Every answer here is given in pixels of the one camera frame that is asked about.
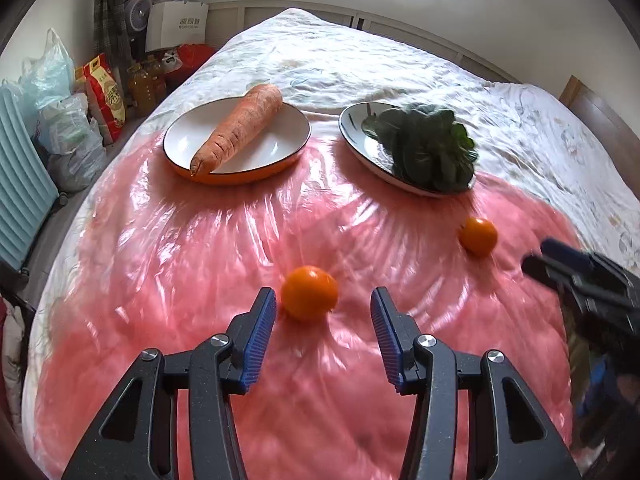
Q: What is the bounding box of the orange rimmed plate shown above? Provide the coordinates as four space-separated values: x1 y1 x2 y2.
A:
163 93 311 186

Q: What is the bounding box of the plaid scarf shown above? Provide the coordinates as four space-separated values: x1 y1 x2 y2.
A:
93 0 132 77

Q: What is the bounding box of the carrot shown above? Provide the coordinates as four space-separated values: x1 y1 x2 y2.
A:
190 84 283 177

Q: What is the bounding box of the clear plastic bag of items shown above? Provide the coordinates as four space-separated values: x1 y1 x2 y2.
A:
38 93 107 193

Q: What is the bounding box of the wooden headboard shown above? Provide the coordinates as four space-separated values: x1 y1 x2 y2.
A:
560 76 640 195

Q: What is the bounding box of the red yellow rice bag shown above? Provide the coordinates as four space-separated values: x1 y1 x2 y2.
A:
82 53 126 145

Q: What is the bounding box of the cooking oil bottle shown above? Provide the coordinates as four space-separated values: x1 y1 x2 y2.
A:
128 54 167 117

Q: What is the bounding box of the blue gloved right hand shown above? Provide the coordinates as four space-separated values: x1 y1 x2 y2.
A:
576 356 639 448

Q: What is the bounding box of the white paper shopping bag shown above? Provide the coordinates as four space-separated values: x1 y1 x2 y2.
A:
145 1 208 52

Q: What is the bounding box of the green leafy vegetable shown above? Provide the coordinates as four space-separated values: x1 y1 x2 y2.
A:
361 103 478 195

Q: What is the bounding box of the small orange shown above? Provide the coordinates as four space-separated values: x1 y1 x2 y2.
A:
279 266 338 323

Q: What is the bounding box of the orange pair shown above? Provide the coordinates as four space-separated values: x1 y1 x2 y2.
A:
458 217 498 258

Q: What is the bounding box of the pink plastic sheet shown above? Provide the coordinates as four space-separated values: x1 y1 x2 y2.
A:
29 139 575 479

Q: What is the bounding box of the light blue suitcase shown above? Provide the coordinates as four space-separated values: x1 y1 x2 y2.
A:
0 87 58 271

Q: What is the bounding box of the lower white fan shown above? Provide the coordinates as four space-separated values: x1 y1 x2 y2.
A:
125 0 153 34

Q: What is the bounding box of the white floral duvet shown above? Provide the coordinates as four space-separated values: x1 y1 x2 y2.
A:
23 9 639 456

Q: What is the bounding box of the translucent blue plastic bag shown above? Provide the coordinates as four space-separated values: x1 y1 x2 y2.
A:
18 28 75 112

